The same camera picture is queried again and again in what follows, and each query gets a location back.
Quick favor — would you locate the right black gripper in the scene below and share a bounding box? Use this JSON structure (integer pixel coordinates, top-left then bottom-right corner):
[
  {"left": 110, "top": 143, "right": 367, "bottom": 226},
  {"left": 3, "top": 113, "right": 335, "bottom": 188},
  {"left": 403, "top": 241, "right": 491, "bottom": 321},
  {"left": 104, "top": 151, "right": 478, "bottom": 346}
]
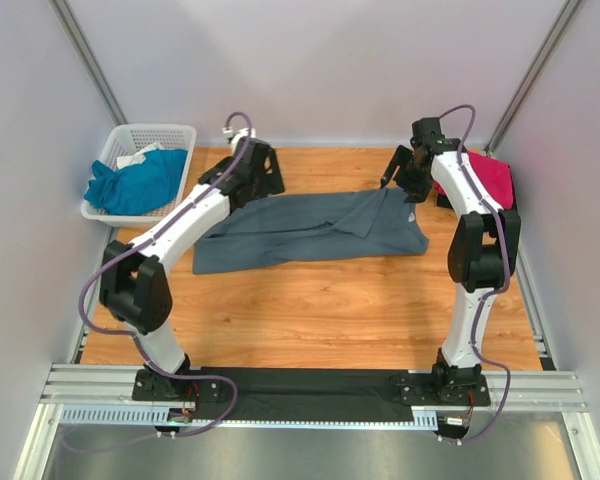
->
[{"left": 381, "top": 146, "right": 435, "bottom": 204}]

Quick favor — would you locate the grey-blue t-shirt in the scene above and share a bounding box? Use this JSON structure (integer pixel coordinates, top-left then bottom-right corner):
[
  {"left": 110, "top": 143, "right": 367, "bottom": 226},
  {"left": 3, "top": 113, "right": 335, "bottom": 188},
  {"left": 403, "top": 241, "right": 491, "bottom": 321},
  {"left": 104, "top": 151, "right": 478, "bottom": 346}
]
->
[{"left": 192, "top": 188, "right": 429, "bottom": 275}]

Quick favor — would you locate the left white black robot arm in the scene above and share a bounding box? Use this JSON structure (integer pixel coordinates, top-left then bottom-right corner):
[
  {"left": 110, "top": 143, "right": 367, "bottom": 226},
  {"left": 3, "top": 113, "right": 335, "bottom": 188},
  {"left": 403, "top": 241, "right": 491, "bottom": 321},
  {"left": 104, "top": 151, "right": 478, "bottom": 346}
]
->
[{"left": 99, "top": 136, "right": 285, "bottom": 401}]

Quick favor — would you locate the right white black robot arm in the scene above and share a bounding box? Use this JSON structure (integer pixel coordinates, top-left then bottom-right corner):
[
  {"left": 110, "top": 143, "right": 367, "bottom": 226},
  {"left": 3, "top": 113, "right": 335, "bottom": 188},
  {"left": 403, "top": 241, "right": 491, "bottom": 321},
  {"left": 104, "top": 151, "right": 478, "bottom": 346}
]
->
[{"left": 380, "top": 117, "right": 521, "bottom": 404}]

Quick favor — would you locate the folded black t-shirt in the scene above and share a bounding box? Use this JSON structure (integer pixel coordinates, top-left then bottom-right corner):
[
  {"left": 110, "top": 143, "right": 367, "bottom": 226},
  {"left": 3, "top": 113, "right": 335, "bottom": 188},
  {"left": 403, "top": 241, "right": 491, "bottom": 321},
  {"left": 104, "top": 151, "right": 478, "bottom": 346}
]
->
[{"left": 435, "top": 162, "right": 520, "bottom": 223}]

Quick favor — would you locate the folded magenta t-shirt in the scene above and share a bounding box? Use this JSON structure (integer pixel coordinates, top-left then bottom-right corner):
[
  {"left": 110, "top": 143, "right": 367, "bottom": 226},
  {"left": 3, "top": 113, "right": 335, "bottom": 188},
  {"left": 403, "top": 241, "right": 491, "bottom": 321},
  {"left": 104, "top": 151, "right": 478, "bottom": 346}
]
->
[{"left": 431, "top": 151, "right": 514, "bottom": 217}]

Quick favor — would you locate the white t-shirt in basket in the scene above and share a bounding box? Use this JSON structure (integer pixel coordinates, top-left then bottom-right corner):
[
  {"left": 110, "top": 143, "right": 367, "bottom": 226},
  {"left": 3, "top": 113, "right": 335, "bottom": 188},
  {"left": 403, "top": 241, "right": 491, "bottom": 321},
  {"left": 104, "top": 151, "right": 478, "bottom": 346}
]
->
[{"left": 116, "top": 142, "right": 163, "bottom": 170}]

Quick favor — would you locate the teal blue t-shirt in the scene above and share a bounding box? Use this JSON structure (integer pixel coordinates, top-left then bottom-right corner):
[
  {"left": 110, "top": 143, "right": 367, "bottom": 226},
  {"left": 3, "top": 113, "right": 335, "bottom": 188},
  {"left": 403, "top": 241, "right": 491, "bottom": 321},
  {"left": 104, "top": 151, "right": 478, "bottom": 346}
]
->
[{"left": 84, "top": 149, "right": 188, "bottom": 216}]

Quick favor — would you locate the black base cloth strip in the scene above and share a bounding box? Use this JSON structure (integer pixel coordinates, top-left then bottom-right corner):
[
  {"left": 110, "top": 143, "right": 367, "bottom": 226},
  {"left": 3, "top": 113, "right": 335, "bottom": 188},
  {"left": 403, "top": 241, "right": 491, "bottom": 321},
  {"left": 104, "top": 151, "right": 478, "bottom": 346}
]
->
[{"left": 201, "top": 367, "right": 413, "bottom": 422}]

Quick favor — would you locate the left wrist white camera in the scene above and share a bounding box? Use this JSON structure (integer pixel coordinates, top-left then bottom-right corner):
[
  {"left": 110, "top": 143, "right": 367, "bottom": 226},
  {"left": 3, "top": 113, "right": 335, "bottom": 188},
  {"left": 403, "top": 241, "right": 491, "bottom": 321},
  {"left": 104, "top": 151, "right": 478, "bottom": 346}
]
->
[{"left": 222, "top": 126, "right": 256, "bottom": 150}]

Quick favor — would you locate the right aluminium corner post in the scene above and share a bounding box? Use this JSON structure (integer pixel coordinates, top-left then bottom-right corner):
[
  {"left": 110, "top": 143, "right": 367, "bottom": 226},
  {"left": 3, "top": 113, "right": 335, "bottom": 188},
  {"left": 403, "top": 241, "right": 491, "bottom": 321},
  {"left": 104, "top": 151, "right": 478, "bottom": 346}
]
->
[{"left": 484, "top": 0, "right": 585, "bottom": 157}]

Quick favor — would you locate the aluminium corner post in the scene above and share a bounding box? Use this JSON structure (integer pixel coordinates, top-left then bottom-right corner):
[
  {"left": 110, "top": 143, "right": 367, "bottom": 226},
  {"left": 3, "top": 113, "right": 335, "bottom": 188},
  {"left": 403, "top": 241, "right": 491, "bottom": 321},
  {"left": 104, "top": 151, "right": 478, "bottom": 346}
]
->
[
  {"left": 484, "top": 0, "right": 585, "bottom": 157},
  {"left": 48, "top": 0, "right": 128, "bottom": 125}
]

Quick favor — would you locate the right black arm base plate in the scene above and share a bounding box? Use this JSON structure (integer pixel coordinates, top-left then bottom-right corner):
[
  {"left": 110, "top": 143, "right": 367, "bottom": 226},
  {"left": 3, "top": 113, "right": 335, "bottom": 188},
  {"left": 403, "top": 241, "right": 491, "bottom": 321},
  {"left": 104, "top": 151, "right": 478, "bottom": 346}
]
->
[{"left": 389, "top": 372, "right": 491, "bottom": 407}]

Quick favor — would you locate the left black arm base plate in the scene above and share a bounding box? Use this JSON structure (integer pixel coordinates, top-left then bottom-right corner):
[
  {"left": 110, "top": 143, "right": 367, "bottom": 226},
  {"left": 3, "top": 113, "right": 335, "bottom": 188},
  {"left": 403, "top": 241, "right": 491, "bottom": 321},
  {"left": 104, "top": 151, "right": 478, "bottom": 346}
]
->
[{"left": 131, "top": 368, "right": 233, "bottom": 403}]

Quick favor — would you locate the left aluminium corner post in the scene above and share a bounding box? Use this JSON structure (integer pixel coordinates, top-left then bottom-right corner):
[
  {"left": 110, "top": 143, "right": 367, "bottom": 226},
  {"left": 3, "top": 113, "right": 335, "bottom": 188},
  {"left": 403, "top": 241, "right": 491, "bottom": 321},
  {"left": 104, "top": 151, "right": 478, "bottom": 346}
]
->
[{"left": 48, "top": 0, "right": 128, "bottom": 125}]

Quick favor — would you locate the white slotted cable duct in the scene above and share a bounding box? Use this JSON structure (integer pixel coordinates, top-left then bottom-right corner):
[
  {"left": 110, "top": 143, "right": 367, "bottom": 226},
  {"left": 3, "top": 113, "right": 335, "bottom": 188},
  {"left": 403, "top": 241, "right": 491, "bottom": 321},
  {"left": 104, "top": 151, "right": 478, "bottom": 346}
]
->
[{"left": 60, "top": 405, "right": 438, "bottom": 431}]

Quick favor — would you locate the aluminium front rail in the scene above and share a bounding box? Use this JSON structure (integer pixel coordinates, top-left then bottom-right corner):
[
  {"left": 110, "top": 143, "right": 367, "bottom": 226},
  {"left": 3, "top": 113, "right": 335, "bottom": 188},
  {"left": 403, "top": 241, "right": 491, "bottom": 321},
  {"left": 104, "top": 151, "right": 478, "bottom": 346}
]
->
[{"left": 39, "top": 364, "right": 588, "bottom": 413}]

